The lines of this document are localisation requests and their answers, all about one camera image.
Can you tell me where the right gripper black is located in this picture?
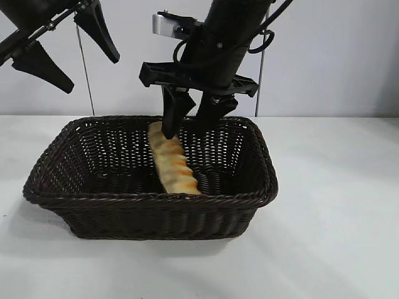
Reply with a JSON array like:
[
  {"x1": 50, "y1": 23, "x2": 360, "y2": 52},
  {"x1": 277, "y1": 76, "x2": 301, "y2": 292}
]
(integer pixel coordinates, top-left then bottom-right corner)
[{"x1": 139, "y1": 0, "x2": 259, "y2": 140}]

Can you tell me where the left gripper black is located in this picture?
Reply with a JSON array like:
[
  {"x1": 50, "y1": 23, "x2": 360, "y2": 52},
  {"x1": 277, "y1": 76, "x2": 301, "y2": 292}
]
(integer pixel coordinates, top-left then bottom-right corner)
[{"x1": 0, "y1": 0, "x2": 121, "y2": 93}]

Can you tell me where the long striped bread loaf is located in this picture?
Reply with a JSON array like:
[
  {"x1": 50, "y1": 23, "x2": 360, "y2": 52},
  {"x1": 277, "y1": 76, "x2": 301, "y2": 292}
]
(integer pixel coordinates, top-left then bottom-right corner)
[{"x1": 147, "y1": 121, "x2": 203, "y2": 196}]

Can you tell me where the dark brown wicker basket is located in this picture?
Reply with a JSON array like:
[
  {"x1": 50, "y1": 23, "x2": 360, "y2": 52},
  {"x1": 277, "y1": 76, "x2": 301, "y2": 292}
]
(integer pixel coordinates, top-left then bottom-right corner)
[{"x1": 22, "y1": 114, "x2": 279, "y2": 240}]

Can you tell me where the thin black camera cable loop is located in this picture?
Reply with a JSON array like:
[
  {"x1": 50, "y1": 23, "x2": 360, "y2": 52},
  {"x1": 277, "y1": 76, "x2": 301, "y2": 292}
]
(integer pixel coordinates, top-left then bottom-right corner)
[{"x1": 172, "y1": 37, "x2": 191, "y2": 64}]

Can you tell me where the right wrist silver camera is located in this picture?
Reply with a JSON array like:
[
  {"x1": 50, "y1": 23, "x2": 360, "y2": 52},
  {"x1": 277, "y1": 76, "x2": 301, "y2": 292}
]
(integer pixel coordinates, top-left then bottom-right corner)
[{"x1": 151, "y1": 11, "x2": 205, "y2": 40}]

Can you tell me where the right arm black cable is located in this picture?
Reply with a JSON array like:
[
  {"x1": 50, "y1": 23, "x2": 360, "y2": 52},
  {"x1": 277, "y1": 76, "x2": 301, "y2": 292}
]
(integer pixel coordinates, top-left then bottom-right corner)
[{"x1": 248, "y1": 0, "x2": 294, "y2": 54}]

